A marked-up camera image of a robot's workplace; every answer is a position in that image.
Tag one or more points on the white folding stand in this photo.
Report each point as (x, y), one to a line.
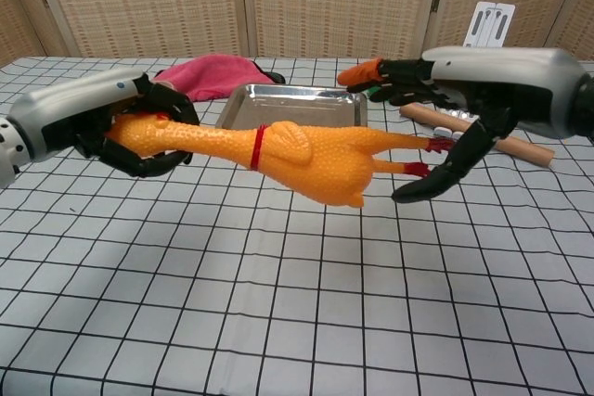
(492, 25)

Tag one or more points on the green ball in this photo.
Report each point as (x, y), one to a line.
(372, 90)

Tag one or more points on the wooden rolling pin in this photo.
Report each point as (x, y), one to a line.
(524, 152)

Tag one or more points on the black object under cloth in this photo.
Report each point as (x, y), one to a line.
(277, 78)

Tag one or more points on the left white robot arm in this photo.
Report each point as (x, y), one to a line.
(9, 155)

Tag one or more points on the white black checked tablecloth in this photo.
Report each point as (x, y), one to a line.
(297, 322)

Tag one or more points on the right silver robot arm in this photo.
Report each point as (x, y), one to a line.
(584, 108)

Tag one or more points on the yellow rubber chicken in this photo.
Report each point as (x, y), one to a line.
(315, 155)

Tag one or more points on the pink cloth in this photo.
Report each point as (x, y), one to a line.
(209, 78)

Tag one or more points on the silver metal tray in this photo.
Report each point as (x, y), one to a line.
(301, 106)

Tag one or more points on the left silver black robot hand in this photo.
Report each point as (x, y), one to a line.
(60, 113)

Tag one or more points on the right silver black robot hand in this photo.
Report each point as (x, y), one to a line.
(510, 85)

